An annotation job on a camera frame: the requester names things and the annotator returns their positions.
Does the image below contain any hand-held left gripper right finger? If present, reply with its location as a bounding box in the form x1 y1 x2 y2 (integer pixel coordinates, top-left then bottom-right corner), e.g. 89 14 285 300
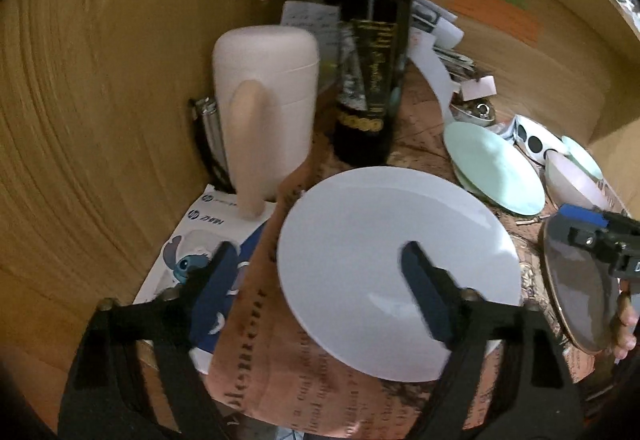
400 241 586 440

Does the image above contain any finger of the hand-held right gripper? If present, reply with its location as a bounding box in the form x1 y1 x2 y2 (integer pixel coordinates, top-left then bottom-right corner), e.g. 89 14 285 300
569 226 614 254
559 203 609 228

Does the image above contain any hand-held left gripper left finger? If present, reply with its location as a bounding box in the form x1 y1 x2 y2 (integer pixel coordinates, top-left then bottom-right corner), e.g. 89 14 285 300
57 240 241 440

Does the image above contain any grey plate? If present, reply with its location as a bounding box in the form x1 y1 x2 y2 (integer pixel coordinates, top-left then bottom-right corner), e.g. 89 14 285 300
539 214 624 354

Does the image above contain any large white plate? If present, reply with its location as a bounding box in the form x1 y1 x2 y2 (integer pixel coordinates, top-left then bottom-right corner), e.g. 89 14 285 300
276 166 522 382

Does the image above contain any person's right hand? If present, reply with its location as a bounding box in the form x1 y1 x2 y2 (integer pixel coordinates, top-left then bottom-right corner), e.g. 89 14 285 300
610 279 640 362

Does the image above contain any pale pink bowl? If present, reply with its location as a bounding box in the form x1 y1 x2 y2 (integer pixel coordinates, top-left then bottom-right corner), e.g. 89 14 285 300
544 152 612 211

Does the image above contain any cartoon photo paper pack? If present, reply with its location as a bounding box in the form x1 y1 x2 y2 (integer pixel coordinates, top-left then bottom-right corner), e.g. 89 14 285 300
132 184 281 375

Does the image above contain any white black-dotted bowl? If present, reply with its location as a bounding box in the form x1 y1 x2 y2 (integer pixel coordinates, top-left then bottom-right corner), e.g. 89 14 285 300
511 114 571 167

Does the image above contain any brown printed tablecloth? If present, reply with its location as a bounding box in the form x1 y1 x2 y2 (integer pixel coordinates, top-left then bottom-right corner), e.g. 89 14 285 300
200 55 626 440

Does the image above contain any metal bowl of trinkets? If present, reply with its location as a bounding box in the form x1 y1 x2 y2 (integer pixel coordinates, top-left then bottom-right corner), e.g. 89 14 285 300
449 101 497 127

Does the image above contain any black and silver device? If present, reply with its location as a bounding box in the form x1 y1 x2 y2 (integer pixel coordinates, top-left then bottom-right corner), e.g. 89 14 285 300
188 96 232 195

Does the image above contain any small white box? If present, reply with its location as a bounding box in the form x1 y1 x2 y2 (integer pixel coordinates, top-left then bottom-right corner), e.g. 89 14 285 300
459 74 497 103

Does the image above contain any pale pink kettle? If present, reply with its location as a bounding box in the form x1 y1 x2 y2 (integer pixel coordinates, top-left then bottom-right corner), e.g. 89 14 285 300
212 24 321 217

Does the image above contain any long white paper sheet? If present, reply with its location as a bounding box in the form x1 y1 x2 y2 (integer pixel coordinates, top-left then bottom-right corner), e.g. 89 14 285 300
411 27 463 127

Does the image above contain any orange sticky note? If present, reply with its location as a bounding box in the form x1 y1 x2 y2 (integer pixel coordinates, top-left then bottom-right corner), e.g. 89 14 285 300
449 0 544 47

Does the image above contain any dark wine bottle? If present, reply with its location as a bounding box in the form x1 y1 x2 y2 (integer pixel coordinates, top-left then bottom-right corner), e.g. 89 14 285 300
331 0 413 167

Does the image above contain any handwritten white note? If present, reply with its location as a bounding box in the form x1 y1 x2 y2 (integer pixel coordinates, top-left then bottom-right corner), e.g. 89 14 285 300
279 0 342 52

